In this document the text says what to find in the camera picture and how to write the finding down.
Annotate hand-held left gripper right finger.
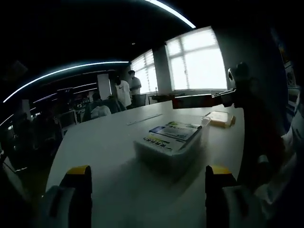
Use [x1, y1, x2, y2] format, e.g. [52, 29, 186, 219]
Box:
[205, 164, 259, 228]

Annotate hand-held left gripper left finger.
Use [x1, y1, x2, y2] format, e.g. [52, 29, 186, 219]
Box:
[42, 165, 93, 228]

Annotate clear plastic storage container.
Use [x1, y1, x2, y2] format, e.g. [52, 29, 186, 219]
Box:
[133, 120, 210, 168]

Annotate blue white medicine box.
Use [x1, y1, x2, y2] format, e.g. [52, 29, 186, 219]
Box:
[149, 125, 200, 141]

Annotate white yellow-striped medicine box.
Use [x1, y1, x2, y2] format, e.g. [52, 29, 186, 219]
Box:
[136, 133, 187, 156]

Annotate yellow wooden tray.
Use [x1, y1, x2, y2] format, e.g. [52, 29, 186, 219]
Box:
[201, 111, 236, 129]

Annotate large window with blinds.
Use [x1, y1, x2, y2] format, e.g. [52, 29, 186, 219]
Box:
[165, 26, 228, 91]

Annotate dark low cabinet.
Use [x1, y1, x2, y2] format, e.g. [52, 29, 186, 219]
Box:
[148, 94, 176, 105]

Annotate white office chair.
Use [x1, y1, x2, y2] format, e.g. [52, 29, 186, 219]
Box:
[57, 111, 78, 127]

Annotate ceiling light strip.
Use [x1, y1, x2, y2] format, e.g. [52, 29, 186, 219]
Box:
[144, 0, 197, 28]
[2, 61, 130, 104]

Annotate small window with blinds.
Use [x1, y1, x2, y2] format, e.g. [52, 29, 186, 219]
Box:
[130, 49, 159, 95]

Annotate white power strip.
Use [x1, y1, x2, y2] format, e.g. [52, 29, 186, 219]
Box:
[126, 113, 164, 126]

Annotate grey jacket on chair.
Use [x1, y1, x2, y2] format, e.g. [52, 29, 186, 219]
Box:
[82, 98, 127, 122]

